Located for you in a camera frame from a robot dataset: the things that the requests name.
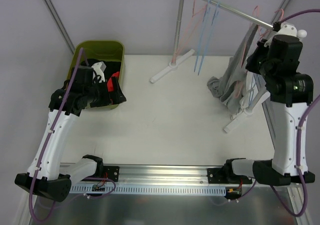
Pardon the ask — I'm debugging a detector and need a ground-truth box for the red tank top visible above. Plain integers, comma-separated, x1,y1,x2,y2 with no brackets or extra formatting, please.
106,71,120,92

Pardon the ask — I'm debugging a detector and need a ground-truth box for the pink wire hanger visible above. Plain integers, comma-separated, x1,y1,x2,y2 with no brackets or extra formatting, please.
234,5,285,98
171,0,207,63

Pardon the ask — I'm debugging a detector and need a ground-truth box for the black tank top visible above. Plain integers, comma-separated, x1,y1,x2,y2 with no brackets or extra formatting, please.
87,58,121,83

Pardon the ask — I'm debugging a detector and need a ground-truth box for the grey tank top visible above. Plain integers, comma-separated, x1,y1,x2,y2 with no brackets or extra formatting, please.
207,27,253,114

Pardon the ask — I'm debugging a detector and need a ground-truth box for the light blue wire hanger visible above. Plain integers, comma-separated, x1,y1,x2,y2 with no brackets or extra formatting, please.
193,0,211,72

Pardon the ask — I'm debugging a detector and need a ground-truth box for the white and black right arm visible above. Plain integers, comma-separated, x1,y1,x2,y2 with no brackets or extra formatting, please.
221,34,316,186

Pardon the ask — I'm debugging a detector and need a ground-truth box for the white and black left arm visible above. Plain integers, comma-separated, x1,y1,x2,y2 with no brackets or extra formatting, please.
14,59,127,202

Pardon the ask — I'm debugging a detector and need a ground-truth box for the white garment on rack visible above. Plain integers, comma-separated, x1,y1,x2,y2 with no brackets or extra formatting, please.
239,71,270,113

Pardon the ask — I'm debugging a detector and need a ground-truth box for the olive green plastic basket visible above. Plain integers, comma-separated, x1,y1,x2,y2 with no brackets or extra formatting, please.
66,40,126,111

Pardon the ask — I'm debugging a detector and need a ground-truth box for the silver and white clothes rack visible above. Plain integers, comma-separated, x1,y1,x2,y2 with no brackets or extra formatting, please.
149,0,273,133

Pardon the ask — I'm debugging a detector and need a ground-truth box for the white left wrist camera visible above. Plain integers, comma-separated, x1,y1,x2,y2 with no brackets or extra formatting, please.
91,61,107,83

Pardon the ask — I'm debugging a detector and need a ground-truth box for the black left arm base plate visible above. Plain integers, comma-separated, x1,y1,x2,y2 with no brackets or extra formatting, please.
101,165,120,182

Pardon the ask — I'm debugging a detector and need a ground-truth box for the aluminium frame rail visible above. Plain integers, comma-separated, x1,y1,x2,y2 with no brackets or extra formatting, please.
59,162,301,186

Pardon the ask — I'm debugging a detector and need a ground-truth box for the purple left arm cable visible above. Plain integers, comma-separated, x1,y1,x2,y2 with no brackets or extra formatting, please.
28,47,117,223

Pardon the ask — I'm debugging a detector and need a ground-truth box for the white slotted cable duct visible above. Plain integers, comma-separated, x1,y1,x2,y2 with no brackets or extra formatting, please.
70,183,227,197

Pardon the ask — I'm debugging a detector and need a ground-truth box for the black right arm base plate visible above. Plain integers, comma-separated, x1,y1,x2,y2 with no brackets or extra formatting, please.
206,167,253,185

